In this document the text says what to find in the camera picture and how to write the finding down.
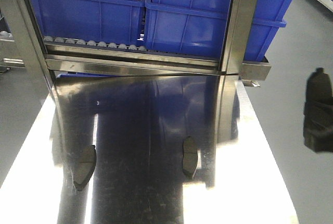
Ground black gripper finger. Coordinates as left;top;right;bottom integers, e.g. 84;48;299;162
303;101;332;153

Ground blue plastic bin left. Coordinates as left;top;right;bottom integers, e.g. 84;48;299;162
30;0;144;45

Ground steel rack frame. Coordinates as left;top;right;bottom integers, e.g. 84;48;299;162
1;0;270;99

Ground grey brake pad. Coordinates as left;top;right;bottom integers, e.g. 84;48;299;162
73;145;97;191
182;136;198;179
305;67;332;105

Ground blue plastic bin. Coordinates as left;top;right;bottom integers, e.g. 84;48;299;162
144;0;292;61
30;0;144;45

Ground blue plastic bin right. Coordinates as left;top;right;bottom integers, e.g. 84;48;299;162
144;0;292;61

